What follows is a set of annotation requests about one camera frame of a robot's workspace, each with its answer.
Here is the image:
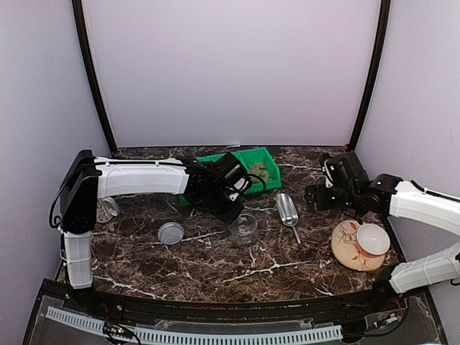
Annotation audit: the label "black front rail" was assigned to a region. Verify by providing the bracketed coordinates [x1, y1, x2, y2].
[37, 279, 414, 324]

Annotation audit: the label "clear plastic cup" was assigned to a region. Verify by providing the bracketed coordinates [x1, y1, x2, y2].
[229, 213, 258, 246]

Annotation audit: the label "white patterned mug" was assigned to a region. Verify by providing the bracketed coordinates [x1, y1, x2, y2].
[96, 197, 120, 224]

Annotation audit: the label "right black frame post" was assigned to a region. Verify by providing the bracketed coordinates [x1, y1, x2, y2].
[347, 0, 391, 151]

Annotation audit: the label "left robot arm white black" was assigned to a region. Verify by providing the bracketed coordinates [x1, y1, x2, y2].
[48, 149, 257, 313]

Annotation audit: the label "white slotted cable duct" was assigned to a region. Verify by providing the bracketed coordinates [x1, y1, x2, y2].
[45, 306, 343, 344]

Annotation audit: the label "black frame post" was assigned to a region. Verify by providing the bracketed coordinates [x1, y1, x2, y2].
[71, 0, 118, 155]
[347, 0, 391, 151]

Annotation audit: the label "beige floral plate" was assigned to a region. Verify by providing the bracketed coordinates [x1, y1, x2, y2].
[331, 220, 385, 272]

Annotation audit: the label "green bin mixed candies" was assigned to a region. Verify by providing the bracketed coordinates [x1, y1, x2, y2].
[195, 152, 240, 173]

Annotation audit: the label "green bin colourful candies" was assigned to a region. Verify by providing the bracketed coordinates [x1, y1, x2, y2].
[179, 195, 200, 208]

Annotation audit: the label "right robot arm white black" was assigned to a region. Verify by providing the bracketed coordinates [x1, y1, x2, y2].
[305, 152, 459, 312]

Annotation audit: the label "white orange bowl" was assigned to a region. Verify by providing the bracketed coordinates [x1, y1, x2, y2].
[356, 224, 391, 257]

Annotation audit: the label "metal scoop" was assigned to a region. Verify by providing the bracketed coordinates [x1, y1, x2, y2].
[275, 193, 301, 244]

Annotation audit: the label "grey round plastic lid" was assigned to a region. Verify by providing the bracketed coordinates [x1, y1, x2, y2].
[157, 222, 185, 245]

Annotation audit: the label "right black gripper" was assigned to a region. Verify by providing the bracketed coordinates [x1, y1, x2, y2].
[304, 183, 359, 211]

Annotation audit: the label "left black frame post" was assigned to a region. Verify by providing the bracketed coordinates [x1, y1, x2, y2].
[71, 0, 118, 155]

